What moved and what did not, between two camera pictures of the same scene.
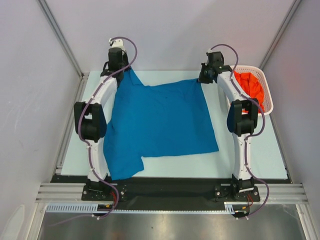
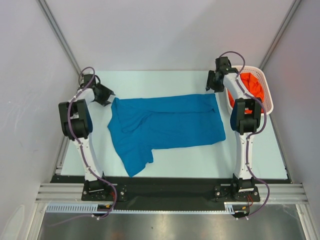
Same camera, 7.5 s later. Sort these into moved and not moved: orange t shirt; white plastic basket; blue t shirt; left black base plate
Moved: blue t shirt
Not moved: left black base plate; white plastic basket; orange t shirt
